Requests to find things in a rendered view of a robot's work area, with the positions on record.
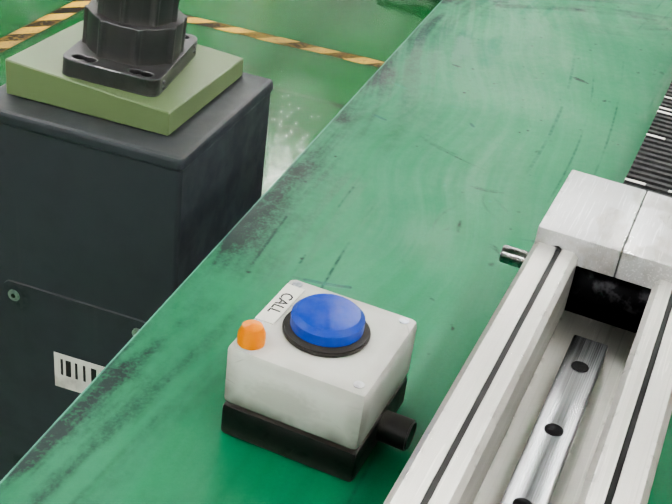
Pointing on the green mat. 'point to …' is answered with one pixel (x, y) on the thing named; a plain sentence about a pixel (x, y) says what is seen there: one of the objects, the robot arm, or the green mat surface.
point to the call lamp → (251, 335)
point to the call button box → (321, 388)
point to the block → (607, 246)
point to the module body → (550, 403)
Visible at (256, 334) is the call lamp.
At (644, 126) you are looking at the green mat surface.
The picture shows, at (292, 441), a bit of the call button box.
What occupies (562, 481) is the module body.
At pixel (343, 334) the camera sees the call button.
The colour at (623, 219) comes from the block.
